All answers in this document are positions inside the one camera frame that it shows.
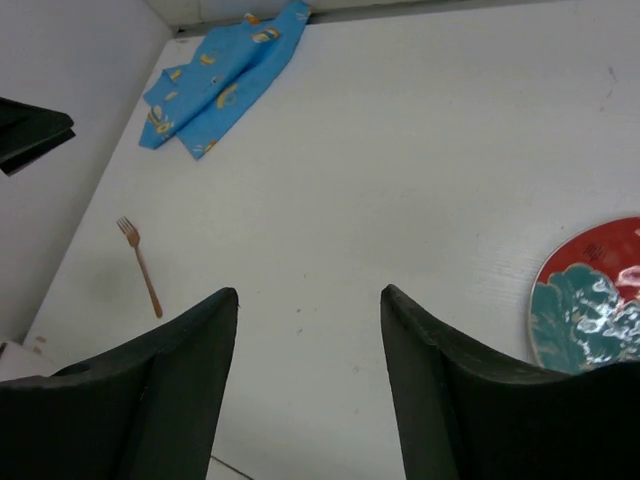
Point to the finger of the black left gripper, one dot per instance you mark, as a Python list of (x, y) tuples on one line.
[(29, 132)]

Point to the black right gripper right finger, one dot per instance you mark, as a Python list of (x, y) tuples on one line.
[(466, 411)]

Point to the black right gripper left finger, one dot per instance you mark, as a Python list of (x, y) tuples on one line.
[(147, 409)]

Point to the blue space-print cloth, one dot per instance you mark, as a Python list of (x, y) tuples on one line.
[(232, 67)]

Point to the copper fork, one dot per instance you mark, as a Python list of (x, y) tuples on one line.
[(133, 238)]

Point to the red and teal plate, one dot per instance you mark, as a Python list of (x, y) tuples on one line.
[(584, 303)]

